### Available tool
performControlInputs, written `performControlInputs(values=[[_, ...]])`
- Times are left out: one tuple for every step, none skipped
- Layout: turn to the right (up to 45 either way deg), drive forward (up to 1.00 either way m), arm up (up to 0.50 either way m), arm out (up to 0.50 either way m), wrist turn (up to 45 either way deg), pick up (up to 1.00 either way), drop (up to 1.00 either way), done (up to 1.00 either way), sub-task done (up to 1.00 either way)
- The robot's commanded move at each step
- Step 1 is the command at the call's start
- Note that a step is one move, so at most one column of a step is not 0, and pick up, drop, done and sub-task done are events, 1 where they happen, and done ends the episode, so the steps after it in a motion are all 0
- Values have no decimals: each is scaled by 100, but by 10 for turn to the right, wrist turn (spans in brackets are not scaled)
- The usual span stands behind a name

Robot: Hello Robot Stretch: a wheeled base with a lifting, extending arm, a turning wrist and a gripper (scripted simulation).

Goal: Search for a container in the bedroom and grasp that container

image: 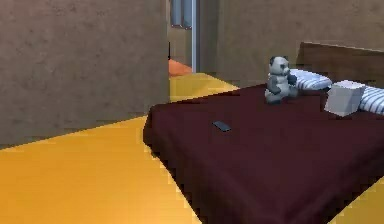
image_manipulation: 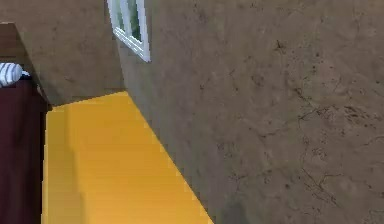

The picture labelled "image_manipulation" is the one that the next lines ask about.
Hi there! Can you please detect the white framed window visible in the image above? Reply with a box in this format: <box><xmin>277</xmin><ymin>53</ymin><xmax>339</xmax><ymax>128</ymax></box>
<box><xmin>106</xmin><ymin>0</ymin><xmax>152</xmax><ymax>63</ymax></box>

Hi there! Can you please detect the dark red wooden cabinet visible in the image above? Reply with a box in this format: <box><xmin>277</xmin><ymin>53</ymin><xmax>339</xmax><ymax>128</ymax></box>
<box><xmin>0</xmin><ymin>21</ymin><xmax>53</xmax><ymax>224</ymax></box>

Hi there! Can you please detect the white striped round object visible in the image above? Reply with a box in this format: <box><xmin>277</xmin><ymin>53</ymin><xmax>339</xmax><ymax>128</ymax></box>
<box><xmin>0</xmin><ymin>62</ymin><xmax>31</xmax><ymax>88</ymax></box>

